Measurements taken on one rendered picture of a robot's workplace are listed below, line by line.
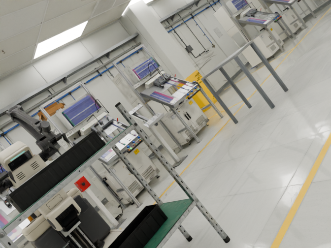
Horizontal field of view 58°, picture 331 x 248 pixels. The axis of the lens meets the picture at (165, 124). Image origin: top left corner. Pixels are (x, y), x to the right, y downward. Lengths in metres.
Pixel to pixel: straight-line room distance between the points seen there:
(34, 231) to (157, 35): 5.48
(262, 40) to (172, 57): 2.16
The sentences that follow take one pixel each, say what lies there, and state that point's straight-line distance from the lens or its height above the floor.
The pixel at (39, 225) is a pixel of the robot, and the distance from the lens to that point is 2.78.
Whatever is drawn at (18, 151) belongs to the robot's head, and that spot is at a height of 1.30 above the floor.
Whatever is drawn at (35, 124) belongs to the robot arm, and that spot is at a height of 1.37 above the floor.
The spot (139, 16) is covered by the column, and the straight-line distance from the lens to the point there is 7.31.
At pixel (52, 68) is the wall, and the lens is 6.52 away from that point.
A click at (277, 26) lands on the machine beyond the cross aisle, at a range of 9.08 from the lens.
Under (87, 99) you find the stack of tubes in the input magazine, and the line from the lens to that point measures 4.70.
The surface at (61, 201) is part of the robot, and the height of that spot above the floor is 0.81.
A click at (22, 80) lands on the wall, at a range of 6.30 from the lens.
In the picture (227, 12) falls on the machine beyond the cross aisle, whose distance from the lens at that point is 7.88.
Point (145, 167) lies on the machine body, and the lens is 4.58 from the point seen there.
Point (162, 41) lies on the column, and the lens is 7.25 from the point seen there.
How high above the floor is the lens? 0.98
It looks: 5 degrees down
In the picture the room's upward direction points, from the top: 38 degrees counter-clockwise
